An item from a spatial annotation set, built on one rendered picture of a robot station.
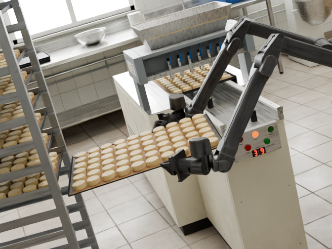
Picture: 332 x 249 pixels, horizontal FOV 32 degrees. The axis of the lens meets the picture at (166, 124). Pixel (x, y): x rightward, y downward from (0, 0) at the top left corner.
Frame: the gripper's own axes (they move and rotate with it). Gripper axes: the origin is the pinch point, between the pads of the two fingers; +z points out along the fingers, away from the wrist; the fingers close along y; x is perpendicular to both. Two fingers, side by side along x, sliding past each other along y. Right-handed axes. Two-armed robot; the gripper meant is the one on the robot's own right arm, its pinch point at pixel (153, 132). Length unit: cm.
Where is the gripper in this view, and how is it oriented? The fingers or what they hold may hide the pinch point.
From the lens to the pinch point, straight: 246.0
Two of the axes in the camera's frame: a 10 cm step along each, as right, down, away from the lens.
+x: 7.6, 0.2, -6.5
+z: -6.0, 4.2, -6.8
